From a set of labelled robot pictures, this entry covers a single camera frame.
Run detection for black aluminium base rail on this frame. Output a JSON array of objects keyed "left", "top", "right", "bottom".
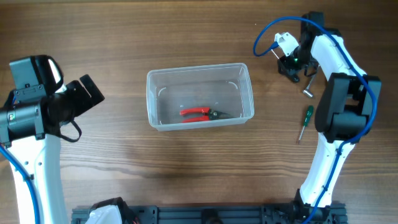
[{"left": 71, "top": 203, "right": 348, "bottom": 224}]

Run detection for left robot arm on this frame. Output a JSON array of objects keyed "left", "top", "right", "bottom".
[{"left": 1, "top": 55, "right": 104, "bottom": 223}]

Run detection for green handled screwdriver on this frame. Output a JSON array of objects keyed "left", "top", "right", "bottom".
[{"left": 297, "top": 105, "right": 314, "bottom": 144}]

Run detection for silver socket wrench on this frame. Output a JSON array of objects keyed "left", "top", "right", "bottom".
[{"left": 303, "top": 65, "right": 321, "bottom": 99}]

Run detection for blue cable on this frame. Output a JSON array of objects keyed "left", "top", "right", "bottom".
[
  {"left": 0, "top": 144, "right": 41, "bottom": 224},
  {"left": 252, "top": 16, "right": 378, "bottom": 224}
]

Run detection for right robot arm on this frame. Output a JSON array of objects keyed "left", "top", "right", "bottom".
[{"left": 274, "top": 11, "right": 381, "bottom": 223}]

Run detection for left blue cable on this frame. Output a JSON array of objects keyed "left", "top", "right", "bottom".
[{"left": 0, "top": 144, "right": 41, "bottom": 224}]

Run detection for clear plastic storage container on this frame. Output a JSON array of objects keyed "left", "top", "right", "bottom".
[{"left": 146, "top": 63, "right": 254, "bottom": 131}]

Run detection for right blue cable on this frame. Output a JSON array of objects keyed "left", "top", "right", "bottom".
[{"left": 252, "top": 16, "right": 378, "bottom": 224}]

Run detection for red handled snips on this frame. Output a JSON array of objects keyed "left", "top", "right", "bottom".
[{"left": 180, "top": 107, "right": 232, "bottom": 123}]

